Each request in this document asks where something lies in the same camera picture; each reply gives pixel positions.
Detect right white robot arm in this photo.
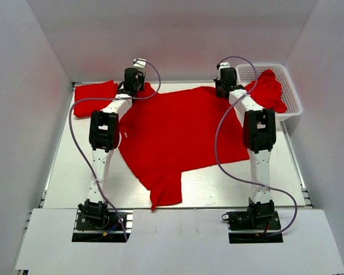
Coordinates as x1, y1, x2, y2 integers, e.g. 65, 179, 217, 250
214, 62, 276, 229

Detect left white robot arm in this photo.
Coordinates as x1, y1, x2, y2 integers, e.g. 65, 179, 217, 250
79, 67, 145, 229

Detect folded red t shirt stack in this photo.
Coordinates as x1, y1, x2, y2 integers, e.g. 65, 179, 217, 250
73, 80, 123, 118

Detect red t shirts in basket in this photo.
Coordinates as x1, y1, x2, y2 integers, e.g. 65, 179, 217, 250
250, 69, 287, 113

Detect white plastic basket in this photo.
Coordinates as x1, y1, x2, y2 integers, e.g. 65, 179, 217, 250
235, 63, 303, 121

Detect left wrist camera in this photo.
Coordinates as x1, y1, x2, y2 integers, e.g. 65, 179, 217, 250
132, 58, 147, 72

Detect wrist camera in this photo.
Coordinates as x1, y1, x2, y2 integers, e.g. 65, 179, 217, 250
132, 58, 147, 72
216, 62, 231, 70

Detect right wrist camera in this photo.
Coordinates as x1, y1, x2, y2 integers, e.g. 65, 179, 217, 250
216, 62, 231, 70

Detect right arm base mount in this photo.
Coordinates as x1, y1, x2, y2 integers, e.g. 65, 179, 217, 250
221, 201, 283, 244

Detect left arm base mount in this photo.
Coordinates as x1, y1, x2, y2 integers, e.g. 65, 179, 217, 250
72, 199, 133, 243

